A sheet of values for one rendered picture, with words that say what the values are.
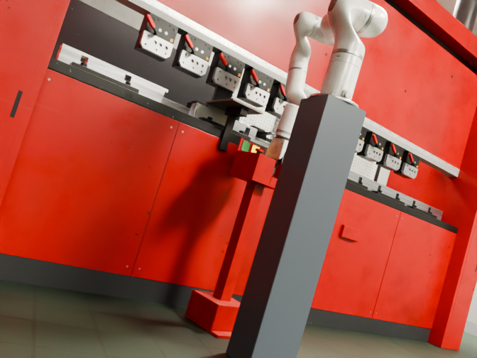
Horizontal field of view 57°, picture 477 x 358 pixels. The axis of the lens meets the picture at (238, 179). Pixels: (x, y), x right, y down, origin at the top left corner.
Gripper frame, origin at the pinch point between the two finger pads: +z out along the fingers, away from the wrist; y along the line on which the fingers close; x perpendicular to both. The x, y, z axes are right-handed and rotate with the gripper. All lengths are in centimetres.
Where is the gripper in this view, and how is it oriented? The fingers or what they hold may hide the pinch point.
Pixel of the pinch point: (271, 170)
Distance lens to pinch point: 204.9
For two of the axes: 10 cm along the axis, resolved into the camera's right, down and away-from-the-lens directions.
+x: 7.3, 2.7, 6.3
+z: -3.4, 9.4, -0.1
